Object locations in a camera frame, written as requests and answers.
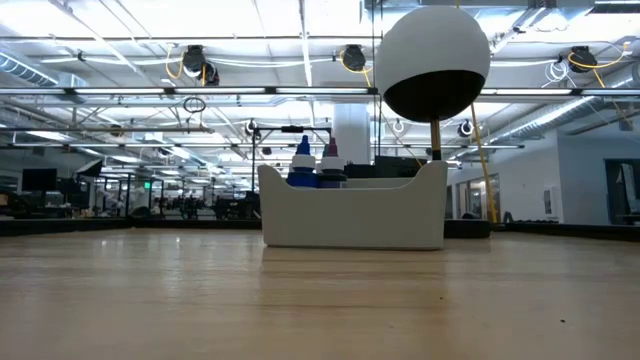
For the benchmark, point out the large purple-capped coloring bottle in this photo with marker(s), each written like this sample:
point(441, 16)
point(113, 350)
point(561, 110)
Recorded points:
point(332, 165)

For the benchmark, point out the large blue-capped coloring bottle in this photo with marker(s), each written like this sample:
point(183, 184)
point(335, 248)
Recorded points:
point(303, 165)

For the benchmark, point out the grey plastic bin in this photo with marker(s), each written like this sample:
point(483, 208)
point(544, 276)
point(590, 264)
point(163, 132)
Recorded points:
point(350, 220)

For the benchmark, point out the small black ceiling reel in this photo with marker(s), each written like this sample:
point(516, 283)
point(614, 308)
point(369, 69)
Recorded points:
point(251, 129)
point(465, 128)

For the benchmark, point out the black-framed light bar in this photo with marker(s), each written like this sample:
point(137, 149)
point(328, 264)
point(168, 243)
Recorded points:
point(200, 90)
point(550, 91)

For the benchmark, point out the white globe table lamp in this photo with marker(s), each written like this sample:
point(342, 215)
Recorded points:
point(432, 45)

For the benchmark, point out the black background monitor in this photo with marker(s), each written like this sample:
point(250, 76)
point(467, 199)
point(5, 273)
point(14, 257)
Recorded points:
point(40, 180)

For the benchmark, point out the black aluminium frame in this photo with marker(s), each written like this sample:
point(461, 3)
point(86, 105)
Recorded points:
point(75, 227)

